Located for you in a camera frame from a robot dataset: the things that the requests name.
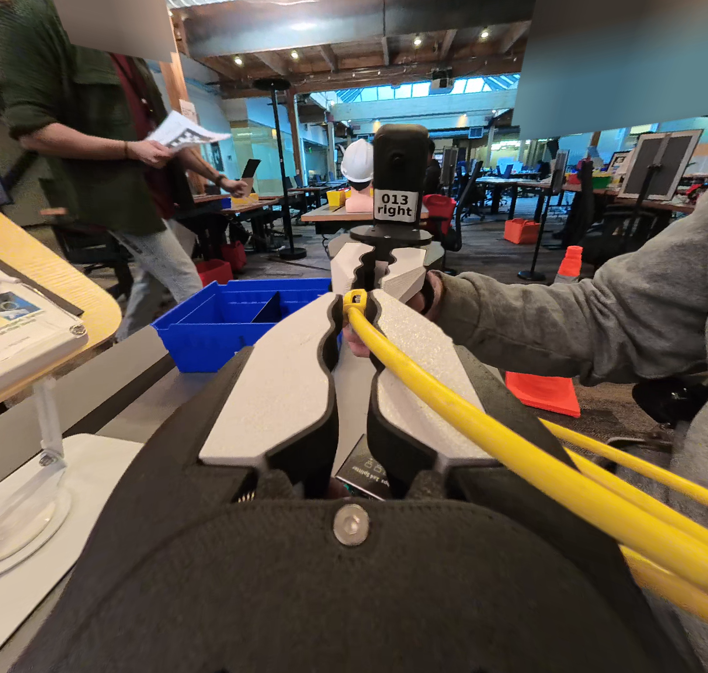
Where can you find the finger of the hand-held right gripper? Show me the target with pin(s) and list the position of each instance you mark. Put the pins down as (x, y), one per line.
(348, 269)
(409, 274)

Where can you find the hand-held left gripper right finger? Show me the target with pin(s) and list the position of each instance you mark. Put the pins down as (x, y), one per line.
(420, 352)

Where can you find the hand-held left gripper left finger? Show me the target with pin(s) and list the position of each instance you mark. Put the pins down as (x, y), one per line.
(276, 390)

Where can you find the black ethernet splitter box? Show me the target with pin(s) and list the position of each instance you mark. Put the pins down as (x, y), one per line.
(362, 471)

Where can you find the person's right forearm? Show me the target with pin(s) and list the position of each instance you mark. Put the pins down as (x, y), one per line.
(581, 324)

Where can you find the person's right hand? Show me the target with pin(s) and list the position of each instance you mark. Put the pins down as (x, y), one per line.
(434, 285)

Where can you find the white hard hat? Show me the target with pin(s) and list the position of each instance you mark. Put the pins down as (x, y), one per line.
(357, 161)

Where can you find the pink mannequin head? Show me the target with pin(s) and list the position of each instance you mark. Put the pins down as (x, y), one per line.
(359, 200)

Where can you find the red bag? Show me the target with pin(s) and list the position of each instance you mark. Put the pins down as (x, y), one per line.
(440, 213)

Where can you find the wood-edged desk with mannequin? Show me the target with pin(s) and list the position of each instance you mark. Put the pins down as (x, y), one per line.
(326, 215)

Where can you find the small yellow plastic bin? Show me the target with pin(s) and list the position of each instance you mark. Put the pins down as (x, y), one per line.
(336, 198)

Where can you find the blue plastic storage bin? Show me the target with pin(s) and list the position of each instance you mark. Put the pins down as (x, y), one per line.
(210, 341)

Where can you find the red plastic bin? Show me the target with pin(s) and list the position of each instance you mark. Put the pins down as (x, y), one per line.
(214, 273)
(235, 255)

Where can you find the black pole stand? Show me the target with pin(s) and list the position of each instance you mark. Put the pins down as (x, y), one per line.
(279, 158)

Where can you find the orange plastic bin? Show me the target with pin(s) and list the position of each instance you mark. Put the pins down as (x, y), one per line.
(522, 231)

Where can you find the black stanchion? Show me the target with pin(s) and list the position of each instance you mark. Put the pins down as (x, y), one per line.
(532, 274)

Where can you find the orange traffic cone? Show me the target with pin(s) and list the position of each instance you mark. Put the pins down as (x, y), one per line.
(545, 393)

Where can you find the instruction sheet on stand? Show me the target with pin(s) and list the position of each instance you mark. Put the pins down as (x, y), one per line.
(66, 280)

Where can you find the person's grey sweatshirt torso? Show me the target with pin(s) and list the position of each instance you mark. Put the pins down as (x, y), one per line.
(694, 440)

